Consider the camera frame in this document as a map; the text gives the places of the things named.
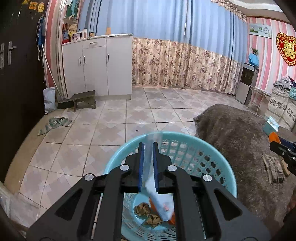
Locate orange tangerine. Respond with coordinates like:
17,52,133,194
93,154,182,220
268,132,281,144

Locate orange plastic bag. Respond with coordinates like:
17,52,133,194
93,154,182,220
149,197,176,225

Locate light blue snack package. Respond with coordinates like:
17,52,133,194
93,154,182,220
142,132,173,207

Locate brown paper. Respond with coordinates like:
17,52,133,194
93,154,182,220
144,214,163,228
133,202,151,216

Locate teal cardboard box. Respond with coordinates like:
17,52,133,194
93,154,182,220
263,116,279,136

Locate patterned cloth covered furniture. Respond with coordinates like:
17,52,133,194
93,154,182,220
264,86,296,131

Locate grey shaggy rug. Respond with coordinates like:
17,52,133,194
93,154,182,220
193,104,295,235

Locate folding small table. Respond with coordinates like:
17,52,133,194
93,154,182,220
246,85,271,115

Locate pile of clothes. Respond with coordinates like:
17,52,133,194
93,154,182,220
273,75,296,100

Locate grey water dispenser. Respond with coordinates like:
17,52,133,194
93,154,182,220
235,63,259,105

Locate blue covered plant pot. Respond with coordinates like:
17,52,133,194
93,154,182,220
248,48,259,68

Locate green rag on floor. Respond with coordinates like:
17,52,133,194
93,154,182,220
38,116,72,136

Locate small wooden stool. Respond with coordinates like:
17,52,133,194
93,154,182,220
70,90,96,112

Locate white plastic bag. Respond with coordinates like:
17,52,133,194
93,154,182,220
43,87,56,114

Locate blue and floral curtain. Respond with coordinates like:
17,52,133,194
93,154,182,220
78,1,248,94

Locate white cabinet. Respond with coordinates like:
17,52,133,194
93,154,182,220
62,34,133,100

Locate dark double door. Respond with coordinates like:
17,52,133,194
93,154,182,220
1,1,48,182

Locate red heart wall decoration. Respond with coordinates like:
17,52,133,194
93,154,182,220
276,33,296,66

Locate framed wall picture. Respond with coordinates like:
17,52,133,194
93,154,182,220
249,23,272,39

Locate green wall poster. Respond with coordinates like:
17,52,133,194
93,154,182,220
65,0,80,19

